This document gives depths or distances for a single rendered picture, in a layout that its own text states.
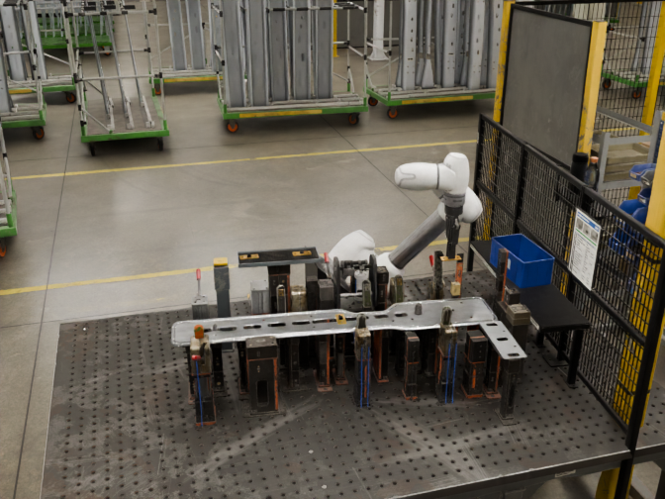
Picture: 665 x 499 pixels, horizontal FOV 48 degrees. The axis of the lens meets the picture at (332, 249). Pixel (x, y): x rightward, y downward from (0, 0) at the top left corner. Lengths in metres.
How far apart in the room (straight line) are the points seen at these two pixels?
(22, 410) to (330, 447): 2.23
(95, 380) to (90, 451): 0.49
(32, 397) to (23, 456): 0.54
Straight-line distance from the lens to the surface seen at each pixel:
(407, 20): 10.70
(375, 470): 2.88
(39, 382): 4.90
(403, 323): 3.18
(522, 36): 5.71
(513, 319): 3.22
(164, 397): 3.31
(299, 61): 10.18
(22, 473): 4.23
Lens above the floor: 2.57
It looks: 24 degrees down
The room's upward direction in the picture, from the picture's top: straight up
